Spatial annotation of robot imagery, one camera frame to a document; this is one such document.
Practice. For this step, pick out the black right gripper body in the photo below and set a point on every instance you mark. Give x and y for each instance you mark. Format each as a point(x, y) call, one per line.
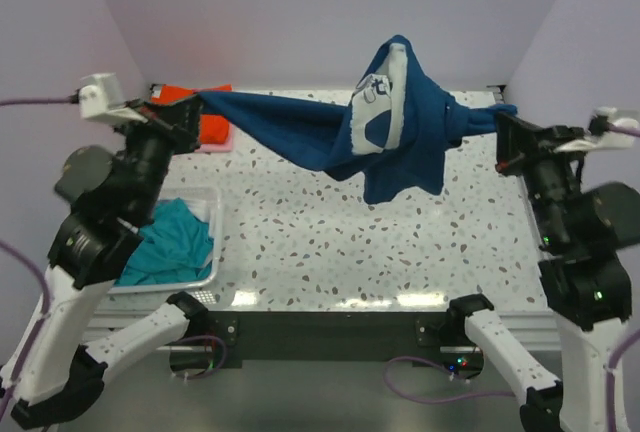
point(521, 139)

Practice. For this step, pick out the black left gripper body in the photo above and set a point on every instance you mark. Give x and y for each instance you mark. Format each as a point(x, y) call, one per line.
point(177, 122)

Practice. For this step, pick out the dark blue printed t-shirt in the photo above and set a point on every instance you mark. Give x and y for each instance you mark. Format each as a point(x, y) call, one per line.
point(396, 128)

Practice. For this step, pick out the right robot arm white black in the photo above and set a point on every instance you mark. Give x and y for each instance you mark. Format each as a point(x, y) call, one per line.
point(585, 285)

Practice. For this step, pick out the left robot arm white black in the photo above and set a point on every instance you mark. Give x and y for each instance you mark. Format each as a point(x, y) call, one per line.
point(54, 377)

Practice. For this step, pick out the folded orange t-shirt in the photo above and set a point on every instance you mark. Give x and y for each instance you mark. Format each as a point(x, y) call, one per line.
point(215, 130)

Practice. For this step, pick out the folded pink t-shirt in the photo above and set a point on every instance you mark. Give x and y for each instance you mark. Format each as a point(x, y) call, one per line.
point(218, 148)

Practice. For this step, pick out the teal t-shirt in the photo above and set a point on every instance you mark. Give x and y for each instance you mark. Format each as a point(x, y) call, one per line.
point(175, 249)

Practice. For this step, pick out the white plastic laundry basket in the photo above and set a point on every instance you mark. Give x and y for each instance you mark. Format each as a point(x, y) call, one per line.
point(211, 194)

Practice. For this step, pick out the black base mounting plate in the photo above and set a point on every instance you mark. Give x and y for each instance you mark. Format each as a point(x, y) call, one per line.
point(237, 337)

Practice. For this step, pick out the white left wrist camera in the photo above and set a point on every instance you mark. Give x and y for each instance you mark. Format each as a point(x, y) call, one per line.
point(101, 100)

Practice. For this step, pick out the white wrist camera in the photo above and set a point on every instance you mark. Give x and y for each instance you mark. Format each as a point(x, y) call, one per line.
point(609, 128)
point(101, 100)

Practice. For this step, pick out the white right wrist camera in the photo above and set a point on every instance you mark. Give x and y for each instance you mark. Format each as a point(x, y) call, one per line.
point(609, 128)

